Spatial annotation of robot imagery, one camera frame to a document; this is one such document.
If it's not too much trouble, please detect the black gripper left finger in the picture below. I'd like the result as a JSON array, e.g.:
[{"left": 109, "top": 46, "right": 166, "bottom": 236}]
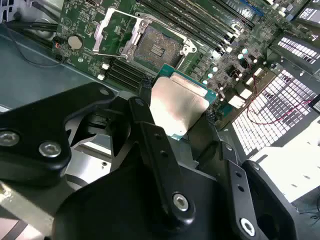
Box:
[{"left": 0, "top": 75, "right": 197, "bottom": 227}]

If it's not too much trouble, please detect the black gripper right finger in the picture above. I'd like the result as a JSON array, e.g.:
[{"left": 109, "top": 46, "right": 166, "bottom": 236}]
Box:
[{"left": 197, "top": 111, "right": 313, "bottom": 240}]

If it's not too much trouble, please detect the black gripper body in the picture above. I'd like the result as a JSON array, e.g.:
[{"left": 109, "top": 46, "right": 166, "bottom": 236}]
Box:
[{"left": 53, "top": 162, "right": 235, "bottom": 240}]

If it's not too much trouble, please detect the silver CPU green board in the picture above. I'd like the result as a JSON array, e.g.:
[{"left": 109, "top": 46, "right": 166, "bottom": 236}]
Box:
[{"left": 148, "top": 63, "right": 218, "bottom": 142}]

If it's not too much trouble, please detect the silver metal socket cover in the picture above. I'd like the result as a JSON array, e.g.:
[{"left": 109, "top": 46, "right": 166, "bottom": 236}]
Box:
[{"left": 92, "top": 7, "right": 148, "bottom": 62}]

